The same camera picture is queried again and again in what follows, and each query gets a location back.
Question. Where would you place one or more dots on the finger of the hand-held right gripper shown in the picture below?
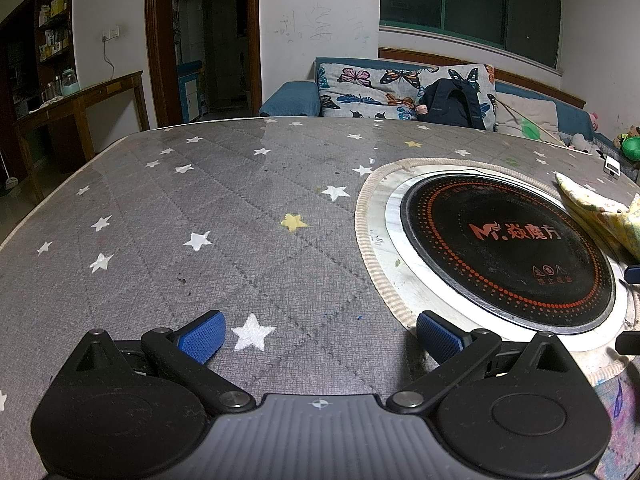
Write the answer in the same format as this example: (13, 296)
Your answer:
(634, 275)
(630, 343)

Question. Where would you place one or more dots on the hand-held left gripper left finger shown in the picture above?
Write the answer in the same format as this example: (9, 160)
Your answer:
(202, 337)

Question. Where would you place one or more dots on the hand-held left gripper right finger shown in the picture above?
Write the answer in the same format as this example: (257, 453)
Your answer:
(440, 337)

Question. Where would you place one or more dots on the colourful cartoon print cloth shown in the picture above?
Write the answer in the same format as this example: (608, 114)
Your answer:
(605, 210)

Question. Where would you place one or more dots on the round black induction cooktop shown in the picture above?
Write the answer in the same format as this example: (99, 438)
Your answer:
(387, 260)

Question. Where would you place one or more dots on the black round induction cooker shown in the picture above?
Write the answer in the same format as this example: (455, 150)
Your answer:
(505, 255)

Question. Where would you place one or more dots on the small white box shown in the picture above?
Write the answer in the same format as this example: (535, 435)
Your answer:
(612, 166)

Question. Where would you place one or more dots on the green plastic bowl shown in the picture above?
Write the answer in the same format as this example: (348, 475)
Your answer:
(631, 145)

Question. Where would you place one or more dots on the white plush toy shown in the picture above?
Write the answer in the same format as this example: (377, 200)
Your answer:
(581, 141)

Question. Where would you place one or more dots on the grey star-print table cover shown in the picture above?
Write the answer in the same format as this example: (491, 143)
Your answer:
(200, 185)

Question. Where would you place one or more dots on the pink plush toy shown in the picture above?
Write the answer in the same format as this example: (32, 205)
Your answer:
(594, 120)

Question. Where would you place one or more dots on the green hand net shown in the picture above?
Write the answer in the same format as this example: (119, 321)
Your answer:
(531, 127)

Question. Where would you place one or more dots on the beige cushion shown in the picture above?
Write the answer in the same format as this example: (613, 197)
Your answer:
(530, 110)

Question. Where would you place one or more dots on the dark backpack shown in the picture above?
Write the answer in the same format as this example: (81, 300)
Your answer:
(452, 105)

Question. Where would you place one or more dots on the blue and white cabinet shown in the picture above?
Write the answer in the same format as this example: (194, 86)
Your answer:
(192, 95)

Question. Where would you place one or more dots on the broom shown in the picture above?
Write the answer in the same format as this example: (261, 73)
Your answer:
(7, 180)

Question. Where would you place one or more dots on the blue sofa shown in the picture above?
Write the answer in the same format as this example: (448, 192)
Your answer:
(290, 100)

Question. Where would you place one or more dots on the butterfly print cushion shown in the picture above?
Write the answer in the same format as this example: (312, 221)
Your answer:
(360, 90)

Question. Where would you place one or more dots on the brown wooden side table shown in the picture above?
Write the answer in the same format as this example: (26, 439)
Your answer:
(85, 97)

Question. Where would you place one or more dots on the pale green kettle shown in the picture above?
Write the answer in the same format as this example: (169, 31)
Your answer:
(69, 84)

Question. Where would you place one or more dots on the green framed window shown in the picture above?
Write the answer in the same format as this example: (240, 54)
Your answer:
(475, 0)

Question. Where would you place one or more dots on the brown wooden door frame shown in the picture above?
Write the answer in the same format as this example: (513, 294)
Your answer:
(157, 45)

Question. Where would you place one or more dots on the white wall socket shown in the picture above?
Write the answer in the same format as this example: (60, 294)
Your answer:
(110, 35)

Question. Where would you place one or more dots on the dark wooden wall shelf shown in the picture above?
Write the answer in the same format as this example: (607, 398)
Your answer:
(50, 25)

